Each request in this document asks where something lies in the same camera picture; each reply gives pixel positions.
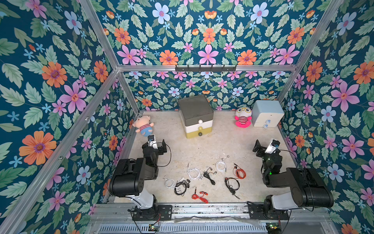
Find white earphones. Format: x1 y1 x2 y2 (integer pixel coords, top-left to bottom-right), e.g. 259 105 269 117
187 167 203 180
216 155 229 173
164 177 185 189

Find grey top drawer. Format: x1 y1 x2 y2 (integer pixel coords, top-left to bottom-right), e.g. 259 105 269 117
178 95 214 126

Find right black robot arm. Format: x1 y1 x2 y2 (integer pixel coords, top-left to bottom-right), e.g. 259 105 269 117
253 139 334 214

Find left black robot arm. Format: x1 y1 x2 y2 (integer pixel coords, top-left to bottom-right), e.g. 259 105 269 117
108 141 171 212

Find red earphones right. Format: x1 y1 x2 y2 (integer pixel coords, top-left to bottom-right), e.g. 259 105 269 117
233 164 246 179

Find red earphones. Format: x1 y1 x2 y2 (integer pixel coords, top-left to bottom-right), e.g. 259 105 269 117
191 188 209 204
233 164 246 179

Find black earphones left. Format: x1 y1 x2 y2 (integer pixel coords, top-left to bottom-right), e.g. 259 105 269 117
174 179 191 196

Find black earphones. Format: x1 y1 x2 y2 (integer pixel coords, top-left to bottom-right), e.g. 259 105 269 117
203 167 217 185
225 177 240 200
174 179 191 196

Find black earphones right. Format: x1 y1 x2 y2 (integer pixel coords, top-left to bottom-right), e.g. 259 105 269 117
225 177 240 200

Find white blue drawer cabinet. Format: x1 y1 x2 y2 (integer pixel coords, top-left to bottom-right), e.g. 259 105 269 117
252 100 284 128

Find black earphones center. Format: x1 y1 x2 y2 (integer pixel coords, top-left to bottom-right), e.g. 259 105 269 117
203 167 217 185

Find red earphones front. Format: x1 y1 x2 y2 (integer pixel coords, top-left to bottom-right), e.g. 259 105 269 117
191 188 209 204

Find three-tier colored drawer cabinet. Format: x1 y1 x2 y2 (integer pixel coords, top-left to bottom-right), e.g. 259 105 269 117
178 95 214 138

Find pink pig plush toy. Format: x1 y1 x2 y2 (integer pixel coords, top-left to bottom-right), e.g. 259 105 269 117
132 116 154 137

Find pink white plush toy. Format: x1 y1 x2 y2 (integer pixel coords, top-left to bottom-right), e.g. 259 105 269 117
235 107 252 128

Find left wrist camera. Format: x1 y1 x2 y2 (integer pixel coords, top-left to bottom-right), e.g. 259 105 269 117
148 135 158 149

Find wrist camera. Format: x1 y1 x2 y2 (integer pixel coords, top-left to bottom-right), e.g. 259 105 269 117
265 139 280 154
148 135 158 149

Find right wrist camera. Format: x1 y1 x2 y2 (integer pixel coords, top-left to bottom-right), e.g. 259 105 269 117
265 139 280 154

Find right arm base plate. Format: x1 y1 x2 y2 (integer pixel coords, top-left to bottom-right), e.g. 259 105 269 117
247 201 289 220

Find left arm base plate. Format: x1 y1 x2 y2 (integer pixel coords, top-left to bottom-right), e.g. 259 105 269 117
129 205 173 221

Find black wall hook rail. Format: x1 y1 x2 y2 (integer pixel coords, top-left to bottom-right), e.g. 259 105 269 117
175 65 237 73

